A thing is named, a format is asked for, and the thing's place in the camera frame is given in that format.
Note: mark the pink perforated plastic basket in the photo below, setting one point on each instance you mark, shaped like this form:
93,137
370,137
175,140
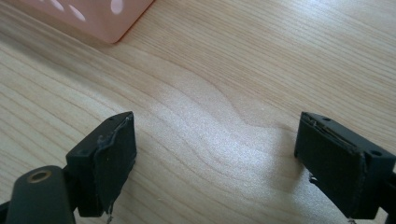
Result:
93,17

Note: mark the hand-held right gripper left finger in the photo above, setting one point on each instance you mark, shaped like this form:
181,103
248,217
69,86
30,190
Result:
102,168

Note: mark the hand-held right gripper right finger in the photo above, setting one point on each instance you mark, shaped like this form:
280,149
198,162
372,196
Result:
339,168

